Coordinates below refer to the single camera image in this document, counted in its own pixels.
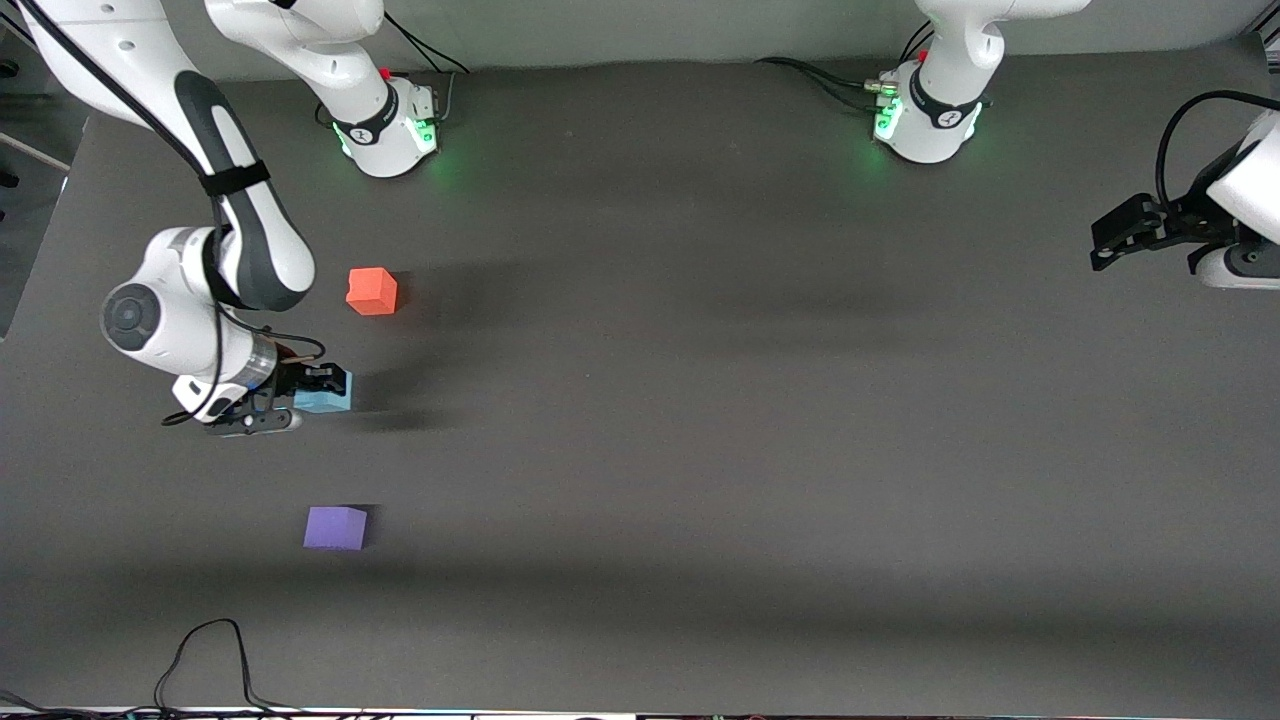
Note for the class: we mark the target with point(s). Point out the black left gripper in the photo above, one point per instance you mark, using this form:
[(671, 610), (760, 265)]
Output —
[(1176, 220)]

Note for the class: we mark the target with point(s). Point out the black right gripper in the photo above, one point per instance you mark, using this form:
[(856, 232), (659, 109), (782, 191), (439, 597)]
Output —
[(291, 378)]

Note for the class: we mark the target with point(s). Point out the light blue cube block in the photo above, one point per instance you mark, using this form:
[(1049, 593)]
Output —
[(325, 402)]

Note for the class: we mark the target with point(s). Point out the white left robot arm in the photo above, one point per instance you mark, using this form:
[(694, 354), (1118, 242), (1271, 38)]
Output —
[(940, 90)]

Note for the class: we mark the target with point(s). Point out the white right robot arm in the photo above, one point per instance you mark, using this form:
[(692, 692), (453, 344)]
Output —
[(170, 320)]

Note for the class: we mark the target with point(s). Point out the orange cube block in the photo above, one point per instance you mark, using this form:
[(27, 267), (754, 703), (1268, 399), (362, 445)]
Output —
[(372, 291)]

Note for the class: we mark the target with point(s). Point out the purple cube block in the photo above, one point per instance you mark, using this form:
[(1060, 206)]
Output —
[(335, 528)]

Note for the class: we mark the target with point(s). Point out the dark grey table cover sheet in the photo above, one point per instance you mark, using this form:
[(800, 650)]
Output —
[(800, 450)]

